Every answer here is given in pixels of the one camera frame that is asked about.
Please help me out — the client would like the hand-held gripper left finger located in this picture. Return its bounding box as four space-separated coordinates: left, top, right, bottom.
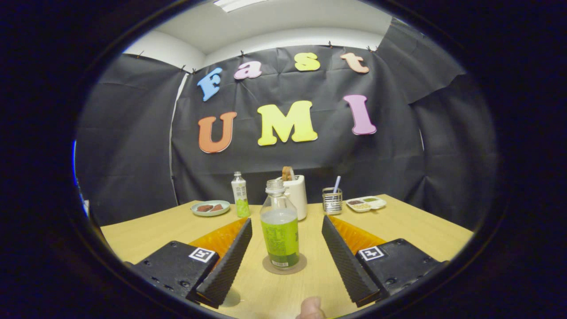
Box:
128 217 253 310

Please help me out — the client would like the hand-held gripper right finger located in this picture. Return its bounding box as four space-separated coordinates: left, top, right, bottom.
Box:
321 215 447 308

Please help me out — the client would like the round brown coaster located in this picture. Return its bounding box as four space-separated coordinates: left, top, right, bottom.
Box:
262 253 307 275

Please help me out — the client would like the clear juice bottle green label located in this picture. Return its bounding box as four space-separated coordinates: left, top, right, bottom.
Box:
260 179 300 270

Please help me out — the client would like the slim white label drink bottle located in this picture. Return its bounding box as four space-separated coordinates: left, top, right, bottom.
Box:
231 171 251 218

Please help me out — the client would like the pale green plate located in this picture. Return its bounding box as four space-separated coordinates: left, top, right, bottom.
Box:
191 200 231 217

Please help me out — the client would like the white divided snack tray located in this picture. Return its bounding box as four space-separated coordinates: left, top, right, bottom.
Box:
346 196 387 213

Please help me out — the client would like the white toaster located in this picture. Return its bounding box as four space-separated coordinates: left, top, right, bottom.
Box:
277 175 308 221

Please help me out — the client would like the wooden table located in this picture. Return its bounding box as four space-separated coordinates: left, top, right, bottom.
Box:
100 194 474 319

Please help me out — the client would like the ceiling light panel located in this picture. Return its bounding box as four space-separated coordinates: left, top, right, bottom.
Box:
213 0 268 13

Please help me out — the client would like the metal wire holder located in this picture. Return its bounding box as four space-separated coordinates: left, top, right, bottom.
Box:
322 187 343 215

